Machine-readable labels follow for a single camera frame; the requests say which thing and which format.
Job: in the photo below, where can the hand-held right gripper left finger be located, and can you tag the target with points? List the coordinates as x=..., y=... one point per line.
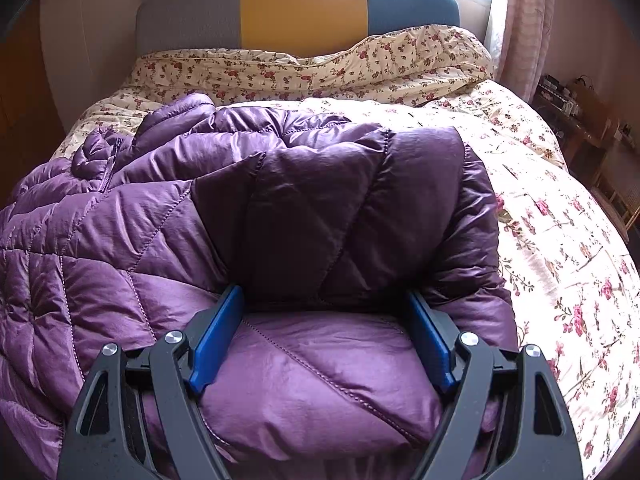
x=217, y=340

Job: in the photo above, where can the grey yellow blue headboard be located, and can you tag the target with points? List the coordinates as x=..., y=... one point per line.
x=300, y=5

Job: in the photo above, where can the pink curtain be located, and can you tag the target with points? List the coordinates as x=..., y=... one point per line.
x=525, y=20

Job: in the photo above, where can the wooden chair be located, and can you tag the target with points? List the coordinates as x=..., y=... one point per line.
x=617, y=185

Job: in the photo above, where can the purple quilted down jacket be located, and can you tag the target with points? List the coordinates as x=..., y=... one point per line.
x=300, y=185

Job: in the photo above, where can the wooden desk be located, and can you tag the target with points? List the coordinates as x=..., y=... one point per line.
x=585, y=125

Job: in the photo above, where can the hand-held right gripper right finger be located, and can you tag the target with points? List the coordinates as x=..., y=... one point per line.
x=430, y=340

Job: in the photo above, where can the floral duvet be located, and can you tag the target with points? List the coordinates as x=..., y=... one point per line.
x=550, y=260

